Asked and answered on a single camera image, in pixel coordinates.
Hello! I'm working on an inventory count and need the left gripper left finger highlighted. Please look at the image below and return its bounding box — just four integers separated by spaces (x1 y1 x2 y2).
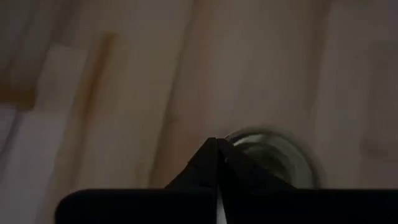
55 137 218 224

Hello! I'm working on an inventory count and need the red blue pull-tab can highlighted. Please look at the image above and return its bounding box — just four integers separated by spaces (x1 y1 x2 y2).
224 126 318 190

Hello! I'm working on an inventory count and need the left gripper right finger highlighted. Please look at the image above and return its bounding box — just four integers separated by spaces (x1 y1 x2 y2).
217 139 398 224

